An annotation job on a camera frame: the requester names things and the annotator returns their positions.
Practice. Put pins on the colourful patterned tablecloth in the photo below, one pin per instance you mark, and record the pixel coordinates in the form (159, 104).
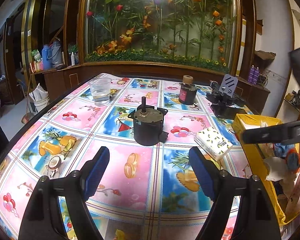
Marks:
(146, 192)

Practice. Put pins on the blue thermos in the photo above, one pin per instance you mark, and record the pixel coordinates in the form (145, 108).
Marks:
(46, 57)

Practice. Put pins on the grey thermos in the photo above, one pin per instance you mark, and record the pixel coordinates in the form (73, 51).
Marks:
(56, 58)

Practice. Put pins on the flower display glass cabinet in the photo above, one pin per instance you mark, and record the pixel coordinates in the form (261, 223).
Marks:
(204, 34)

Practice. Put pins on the blue cloth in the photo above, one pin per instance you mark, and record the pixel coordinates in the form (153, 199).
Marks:
(289, 154)

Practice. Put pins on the yellow cardboard box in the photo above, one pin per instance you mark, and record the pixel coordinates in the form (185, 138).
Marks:
(285, 213)

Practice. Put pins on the clear plastic cup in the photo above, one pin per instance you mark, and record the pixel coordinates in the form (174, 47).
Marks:
(100, 90)

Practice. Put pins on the white spray bottle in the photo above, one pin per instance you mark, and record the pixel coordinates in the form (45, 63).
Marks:
(73, 62)

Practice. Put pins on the dark jar with cork lid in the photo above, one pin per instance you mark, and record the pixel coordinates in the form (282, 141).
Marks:
(188, 90)

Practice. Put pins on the black phone stand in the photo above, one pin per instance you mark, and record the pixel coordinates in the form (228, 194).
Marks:
(225, 103)

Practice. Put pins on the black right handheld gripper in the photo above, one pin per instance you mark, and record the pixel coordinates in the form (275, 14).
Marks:
(289, 132)

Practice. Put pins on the purple bottles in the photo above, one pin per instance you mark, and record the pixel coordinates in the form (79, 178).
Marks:
(254, 73)

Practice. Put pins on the white towel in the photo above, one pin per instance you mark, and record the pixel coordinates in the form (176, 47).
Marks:
(277, 170)

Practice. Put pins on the tissue pack lemon print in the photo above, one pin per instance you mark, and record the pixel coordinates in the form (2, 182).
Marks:
(213, 143)

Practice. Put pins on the white bucket with papers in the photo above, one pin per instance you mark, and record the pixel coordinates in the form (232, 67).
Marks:
(40, 98)

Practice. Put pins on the black electric motor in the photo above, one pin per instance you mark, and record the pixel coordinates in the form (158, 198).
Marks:
(148, 124)

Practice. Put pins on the broom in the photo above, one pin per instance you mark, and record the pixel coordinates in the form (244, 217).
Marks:
(28, 114)

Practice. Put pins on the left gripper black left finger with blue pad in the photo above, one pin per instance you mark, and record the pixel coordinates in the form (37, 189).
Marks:
(42, 218)

